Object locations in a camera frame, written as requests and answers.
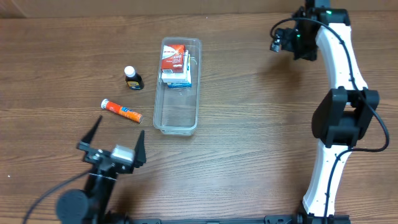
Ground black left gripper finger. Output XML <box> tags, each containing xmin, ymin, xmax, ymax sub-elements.
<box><xmin>81</xmin><ymin>116</ymin><xmax>103</xmax><ymax>145</ymax></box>
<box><xmin>134</xmin><ymin>130</ymin><xmax>147</xmax><ymax>168</ymax></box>

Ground orange tablet tube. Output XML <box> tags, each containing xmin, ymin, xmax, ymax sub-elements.
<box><xmin>101</xmin><ymin>99</ymin><xmax>143</xmax><ymax>123</ymax></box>

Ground dark bottle white cap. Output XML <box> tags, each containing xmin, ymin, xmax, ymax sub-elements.
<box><xmin>124</xmin><ymin>65</ymin><xmax>144</xmax><ymax>90</ymax></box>

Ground clear plastic container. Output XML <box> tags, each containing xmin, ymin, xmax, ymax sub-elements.
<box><xmin>153</xmin><ymin>37</ymin><xmax>202</xmax><ymax>136</ymax></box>

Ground white plaster box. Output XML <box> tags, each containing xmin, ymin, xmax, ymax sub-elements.
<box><xmin>161</xmin><ymin>50</ymin><xmax>191</xmax><ymax>83</ymax></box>

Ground red white small box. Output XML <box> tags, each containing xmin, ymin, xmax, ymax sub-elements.
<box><xmin>161</xmin><ymin>45</ymin><xmax>185</xmax><ymax>73</ymax></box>

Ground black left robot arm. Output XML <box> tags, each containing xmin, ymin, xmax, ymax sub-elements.
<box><xmin>55</xmin><ymin>118</ymin><xmax>146</xmax><ymax>223</ymax></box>

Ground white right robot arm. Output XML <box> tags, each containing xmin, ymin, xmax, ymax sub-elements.
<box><xmin>270</xmin><ymin>1</ymin><xmax>380</xmax><ymax>223</ymax></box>

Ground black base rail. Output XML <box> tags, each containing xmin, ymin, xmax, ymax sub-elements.
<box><xmin>127</xmin><ymin>213</ymin><xmax>351</xmax><ymax>224</ymax></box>

